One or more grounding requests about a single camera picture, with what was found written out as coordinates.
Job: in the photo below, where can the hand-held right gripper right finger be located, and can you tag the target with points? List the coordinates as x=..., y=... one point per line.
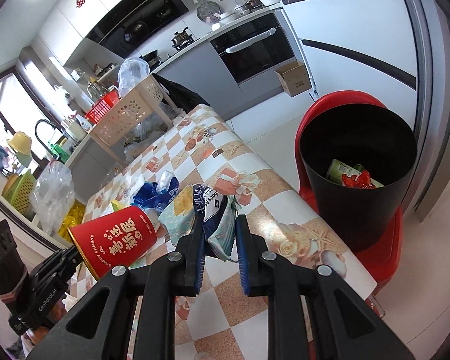
x=243, y=255

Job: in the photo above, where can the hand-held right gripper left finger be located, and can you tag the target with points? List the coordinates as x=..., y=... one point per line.
x=198, y=255

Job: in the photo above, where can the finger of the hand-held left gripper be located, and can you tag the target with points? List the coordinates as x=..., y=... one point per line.
x=62, y=262

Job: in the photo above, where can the blue and silver snack packet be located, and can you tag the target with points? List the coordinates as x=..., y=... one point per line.
x=219, y=228

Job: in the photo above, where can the pale teal snack packet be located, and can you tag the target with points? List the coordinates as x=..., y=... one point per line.
x=176, y=217

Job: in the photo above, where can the red and gold paper cup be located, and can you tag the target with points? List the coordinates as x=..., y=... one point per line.
x=116, y=240

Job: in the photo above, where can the blue plastic bag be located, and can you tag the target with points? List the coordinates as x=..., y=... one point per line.
x=150, y=195

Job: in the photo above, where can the black trash bin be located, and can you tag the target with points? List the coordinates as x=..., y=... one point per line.
x=360, y=225

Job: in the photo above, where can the white bottle green label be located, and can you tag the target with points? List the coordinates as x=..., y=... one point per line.
x=339, y=168

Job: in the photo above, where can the red dotted wrapper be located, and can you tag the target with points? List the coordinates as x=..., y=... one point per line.
x=356, y=180

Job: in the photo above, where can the gold foil bag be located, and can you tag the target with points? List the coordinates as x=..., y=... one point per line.
x=73, y=221

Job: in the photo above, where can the checkered patterned tablecloth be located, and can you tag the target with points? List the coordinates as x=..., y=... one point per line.
x=277, y=210

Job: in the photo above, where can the large clear plastic bag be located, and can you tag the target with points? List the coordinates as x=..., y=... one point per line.
x=52, y=191

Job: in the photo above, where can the yellow-green plastic basket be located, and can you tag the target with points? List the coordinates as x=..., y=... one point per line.
x=20, y=191

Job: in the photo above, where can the yellow bowl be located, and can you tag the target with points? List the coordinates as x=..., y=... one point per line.
x=20, y=142

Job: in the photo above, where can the clear plastic bags on seat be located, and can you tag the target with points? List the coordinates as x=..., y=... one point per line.
x=150, y=131

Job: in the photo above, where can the black kitchen faucet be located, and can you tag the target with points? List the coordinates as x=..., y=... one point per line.
x=41, y=123

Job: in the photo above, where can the white spray bottle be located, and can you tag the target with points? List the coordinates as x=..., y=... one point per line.
x=82, y=120

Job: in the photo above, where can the red plastic stool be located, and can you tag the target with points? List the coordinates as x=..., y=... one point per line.
x=390, y=240

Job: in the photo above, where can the red plastic basket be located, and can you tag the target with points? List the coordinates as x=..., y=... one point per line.
x=101, y=108

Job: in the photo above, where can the beige plastic chair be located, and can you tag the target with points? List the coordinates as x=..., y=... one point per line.
x=135, y=108

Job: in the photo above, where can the black garment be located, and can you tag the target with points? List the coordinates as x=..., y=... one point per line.
x=183, y=95

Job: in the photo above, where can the cardboard box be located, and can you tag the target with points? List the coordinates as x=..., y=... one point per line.
x=296, y=82

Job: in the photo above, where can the spice rack shelf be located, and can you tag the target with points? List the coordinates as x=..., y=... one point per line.
x=103, y=77

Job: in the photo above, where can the clear bag on counter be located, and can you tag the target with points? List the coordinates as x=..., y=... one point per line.
x=133, y=75

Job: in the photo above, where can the black built-in oven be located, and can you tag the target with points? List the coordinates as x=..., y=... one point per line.
x=258, y=52

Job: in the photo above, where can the white kitchen counter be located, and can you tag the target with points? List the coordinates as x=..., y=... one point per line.
x=195, y=47

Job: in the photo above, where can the black range hood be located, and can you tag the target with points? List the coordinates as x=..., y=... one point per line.
x=146, y=22

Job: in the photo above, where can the round grey steamer rack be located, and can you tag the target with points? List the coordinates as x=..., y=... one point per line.
x=208, y=10

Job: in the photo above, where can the dark lidded pot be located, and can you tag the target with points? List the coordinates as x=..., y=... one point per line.
x=252, y=3

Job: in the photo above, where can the white refrigerator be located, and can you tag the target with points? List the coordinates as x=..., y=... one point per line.
x=341, y=18

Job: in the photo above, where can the red paper-cut decal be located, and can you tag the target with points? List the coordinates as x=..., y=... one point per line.
x=81, y=2

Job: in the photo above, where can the white wall cabinets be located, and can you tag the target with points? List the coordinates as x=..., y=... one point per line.
x=78, y=18

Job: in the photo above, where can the grey sliding door frame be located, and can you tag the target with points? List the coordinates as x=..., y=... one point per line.
x=435, y=82

